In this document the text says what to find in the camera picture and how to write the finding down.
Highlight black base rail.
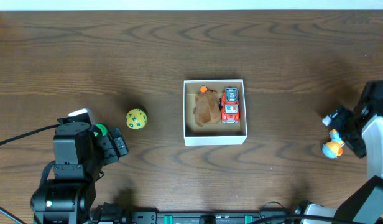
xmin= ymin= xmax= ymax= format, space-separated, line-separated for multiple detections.
xmin=87 ymin=203 xmax=289 ymax=224

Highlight red toy car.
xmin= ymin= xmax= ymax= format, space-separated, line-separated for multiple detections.
xmin=219 ymin=87 xmax=240 ymax=124

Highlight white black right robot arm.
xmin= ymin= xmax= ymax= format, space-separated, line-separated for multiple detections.
xmin=300 ymin=80 xmax=383 ymax=223

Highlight white cardboard box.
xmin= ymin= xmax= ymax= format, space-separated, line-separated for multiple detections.
xmin=183 ymin=79 xmax=248 ymax=146

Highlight brown plush bear toy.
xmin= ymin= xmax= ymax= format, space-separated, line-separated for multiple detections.
xmin=193 ymin=85 xmax=221 ymax=127

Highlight orange blue duck toy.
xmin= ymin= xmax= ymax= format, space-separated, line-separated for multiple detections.
xmin=322 ymin=129 xmax=345 ymax=159

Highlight yellow ball blue letters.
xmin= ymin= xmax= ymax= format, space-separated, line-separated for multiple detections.
xmin=126 ymin=108 xmax=147 ymax=129

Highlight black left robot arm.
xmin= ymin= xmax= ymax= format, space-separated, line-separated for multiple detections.
xmin=30 ymin=114 xmax=129 ymax=223

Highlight green ribbed ball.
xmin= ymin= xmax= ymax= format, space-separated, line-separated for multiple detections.
xmin=94 ymin=124 xmax=108 ymax=136

